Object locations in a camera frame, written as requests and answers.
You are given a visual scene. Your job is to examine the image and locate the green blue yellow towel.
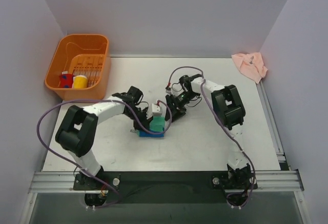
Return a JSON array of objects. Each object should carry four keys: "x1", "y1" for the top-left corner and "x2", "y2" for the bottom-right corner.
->
[{"x1": 137, "y1": 116, "x2": 166, "y2": 138}]

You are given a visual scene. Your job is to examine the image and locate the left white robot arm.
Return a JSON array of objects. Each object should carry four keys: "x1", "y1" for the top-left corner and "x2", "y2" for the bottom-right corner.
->
[{"x1": 55, "y1": 86, "x2": 151, "y2": 189}]

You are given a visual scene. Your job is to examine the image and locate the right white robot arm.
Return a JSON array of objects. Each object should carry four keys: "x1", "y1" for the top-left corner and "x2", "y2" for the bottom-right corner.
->
[{"x1": 165, "y1": 74, "x2": 254, "y2": 188}]

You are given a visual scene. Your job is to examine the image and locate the yellow rolled towel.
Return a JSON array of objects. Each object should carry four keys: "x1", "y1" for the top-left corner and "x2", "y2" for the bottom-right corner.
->
[{"x1": 72, "y1": 75, "x2": 88, "y2": 89}]

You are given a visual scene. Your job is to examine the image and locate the orange plastic basket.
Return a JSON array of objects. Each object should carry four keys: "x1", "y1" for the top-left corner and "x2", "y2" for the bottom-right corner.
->
[{"x1": 45, "y1": 34, "x2": 111, "y2": 100}]

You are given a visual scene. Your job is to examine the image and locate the red rolled towel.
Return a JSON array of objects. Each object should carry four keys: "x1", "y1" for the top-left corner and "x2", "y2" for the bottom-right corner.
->
[{"x1": 59, "y1": 71, "x2": 74, "y2": 88}]

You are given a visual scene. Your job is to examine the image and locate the pink crumpled towel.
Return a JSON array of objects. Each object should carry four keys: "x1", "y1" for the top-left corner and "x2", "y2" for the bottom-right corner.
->
[{"x1": 231, "y1": 52, "x2": 268, "y2": 84}]

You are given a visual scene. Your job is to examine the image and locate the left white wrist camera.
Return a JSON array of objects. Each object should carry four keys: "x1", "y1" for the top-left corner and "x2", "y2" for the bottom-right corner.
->
[{"x1": 151, "y1": 104, "x2": 162, "y2": 116}]

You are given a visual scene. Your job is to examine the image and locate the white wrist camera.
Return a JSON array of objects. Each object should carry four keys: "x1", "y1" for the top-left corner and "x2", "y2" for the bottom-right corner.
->
[
  {"x1": 165, "y1": 86, "x2": 172, "y2": 93},
  {"x1": 151, "y1": 104, "x2": 162, "y2": 116}
]

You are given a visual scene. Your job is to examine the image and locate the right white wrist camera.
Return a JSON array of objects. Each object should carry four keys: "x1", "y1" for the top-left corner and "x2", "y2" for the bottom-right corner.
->
[{"x1": 165, "y1": 86, "x2": 172, "y2": 93}]

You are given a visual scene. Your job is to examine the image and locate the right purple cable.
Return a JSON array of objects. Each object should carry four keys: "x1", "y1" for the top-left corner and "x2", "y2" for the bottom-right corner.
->
[{"x1": 166, "y1": 66, "x2": 257, "y2": 207}]

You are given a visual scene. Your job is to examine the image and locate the purple cable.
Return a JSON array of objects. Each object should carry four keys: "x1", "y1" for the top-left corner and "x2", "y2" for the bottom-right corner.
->
[
  {"x1": 37, "y1": 99, "x2": 173, "y2": 208},
  {"x1": 166, "y1": 66, "x2": 257, "y2": 207}
]

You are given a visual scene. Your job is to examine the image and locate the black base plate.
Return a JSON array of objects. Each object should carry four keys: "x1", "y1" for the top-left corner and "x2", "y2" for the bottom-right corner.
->
[{"x1": 76, "y1": 171, "x2": 256, "y2": 204}]

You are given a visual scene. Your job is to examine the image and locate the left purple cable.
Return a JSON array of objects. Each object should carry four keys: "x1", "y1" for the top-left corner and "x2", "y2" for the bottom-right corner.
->
[{"x1": 37, "y1": 99, "x2": 173, "y2": 208}]

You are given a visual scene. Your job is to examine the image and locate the aluminium frame rail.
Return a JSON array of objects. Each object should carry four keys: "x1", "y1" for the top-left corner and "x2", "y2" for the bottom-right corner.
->
[{"x1": 29, "y1": 171, "x2": 304, "y2": 193}]

